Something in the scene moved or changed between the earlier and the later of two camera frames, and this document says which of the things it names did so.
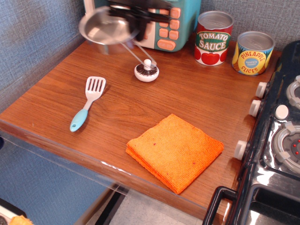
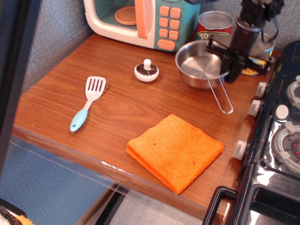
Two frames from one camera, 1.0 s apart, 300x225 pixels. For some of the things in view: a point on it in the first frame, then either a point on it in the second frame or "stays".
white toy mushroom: (146, 71) stays
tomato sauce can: (213, 34) stays
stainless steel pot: (110, 34) to (197, 64)
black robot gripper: (137, 11) to (241, 53)
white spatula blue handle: (93, 85) stays
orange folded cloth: (176, 153) stays
